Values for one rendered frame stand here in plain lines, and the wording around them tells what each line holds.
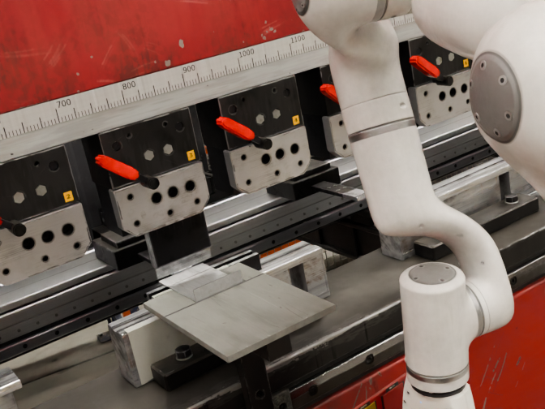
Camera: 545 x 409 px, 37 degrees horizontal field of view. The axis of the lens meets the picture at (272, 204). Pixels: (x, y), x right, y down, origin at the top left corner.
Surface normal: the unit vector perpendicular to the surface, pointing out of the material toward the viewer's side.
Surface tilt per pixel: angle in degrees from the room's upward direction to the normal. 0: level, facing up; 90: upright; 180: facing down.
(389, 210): 82
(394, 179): 74
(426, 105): 90
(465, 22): 89
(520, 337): 90
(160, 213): 90
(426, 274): 5
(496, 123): 103
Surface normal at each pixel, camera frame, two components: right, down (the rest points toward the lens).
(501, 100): -0.87, 0.27
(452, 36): -0.83, 0.54
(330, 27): -0.03, 0.89
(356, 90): -0.46, 0.15
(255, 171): 0.55, 0.17
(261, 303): -0.18, -0.93
